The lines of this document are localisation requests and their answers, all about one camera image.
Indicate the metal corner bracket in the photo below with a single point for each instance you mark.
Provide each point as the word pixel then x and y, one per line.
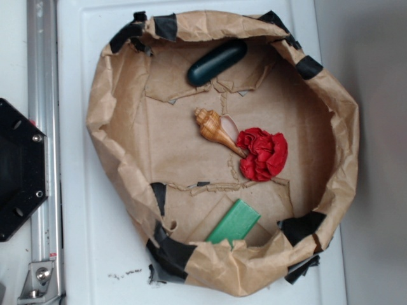
pixel 40 286

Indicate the tan spiral conch shell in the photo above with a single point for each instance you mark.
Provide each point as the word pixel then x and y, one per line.
pixel 210 123

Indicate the green rectangular block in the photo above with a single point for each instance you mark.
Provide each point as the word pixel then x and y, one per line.
pixel 235 224

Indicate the red crumpled fabric flower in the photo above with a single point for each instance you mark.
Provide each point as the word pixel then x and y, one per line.
pixel 267 154

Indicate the aluminium extrusion rail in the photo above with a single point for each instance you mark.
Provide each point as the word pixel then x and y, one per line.
pixel 43 94

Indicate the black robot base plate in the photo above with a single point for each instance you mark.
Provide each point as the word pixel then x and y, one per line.
pixel 23 169

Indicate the brown paper bag bin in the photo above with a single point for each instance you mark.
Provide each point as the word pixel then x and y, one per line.
pixel 177 185

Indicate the dark green oblong case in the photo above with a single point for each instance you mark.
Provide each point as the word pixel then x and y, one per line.
pixel 216 61

